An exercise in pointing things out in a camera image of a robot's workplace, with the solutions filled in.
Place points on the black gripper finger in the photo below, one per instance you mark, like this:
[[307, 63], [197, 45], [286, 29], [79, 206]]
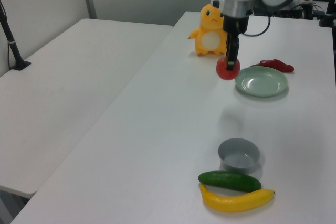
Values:
[[226, 45], [233, 51]]

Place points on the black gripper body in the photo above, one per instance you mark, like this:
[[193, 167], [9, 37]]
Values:
[[235, 24]]

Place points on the red apple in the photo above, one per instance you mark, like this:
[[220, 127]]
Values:
[[222, 73]]

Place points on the orange dinosaur plush toy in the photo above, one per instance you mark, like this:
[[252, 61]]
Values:
[[210, 41]]

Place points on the pale green plate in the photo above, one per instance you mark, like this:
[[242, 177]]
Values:
[[262, 83]]

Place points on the red chili pepper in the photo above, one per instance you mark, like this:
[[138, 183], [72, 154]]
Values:
[[278, 64]]

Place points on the dark background equipment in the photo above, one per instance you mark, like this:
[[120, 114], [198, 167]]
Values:
[[294, 11]]

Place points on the black clamp stand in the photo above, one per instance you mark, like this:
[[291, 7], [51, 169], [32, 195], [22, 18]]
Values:
[[329, 11]]

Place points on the small grey bowl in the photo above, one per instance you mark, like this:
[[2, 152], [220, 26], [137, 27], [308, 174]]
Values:
[[237, 159]]

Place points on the green cucumber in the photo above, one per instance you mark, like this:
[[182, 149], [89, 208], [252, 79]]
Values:
[[228, 180]]

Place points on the yellow banana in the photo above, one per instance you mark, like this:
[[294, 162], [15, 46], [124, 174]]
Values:
[[231, 204]]

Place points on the white side table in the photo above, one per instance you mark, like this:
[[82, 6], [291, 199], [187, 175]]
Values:
[[73, 82]]

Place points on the black pole with base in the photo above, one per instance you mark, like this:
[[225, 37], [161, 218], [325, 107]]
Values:
[[13, 48]]

